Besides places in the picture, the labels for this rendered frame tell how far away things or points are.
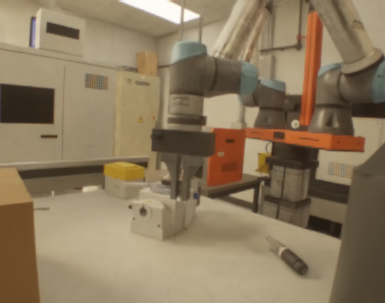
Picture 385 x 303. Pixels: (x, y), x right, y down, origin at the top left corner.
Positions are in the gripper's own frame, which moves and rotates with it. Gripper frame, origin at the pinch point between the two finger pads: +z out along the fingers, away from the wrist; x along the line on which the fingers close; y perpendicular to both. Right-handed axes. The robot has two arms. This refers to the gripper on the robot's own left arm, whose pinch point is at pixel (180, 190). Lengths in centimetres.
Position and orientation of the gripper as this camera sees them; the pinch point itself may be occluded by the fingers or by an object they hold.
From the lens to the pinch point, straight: 57.6
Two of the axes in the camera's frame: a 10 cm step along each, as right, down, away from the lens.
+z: -0.6, 9.9, 1.1
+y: -3.2, 0.9, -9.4
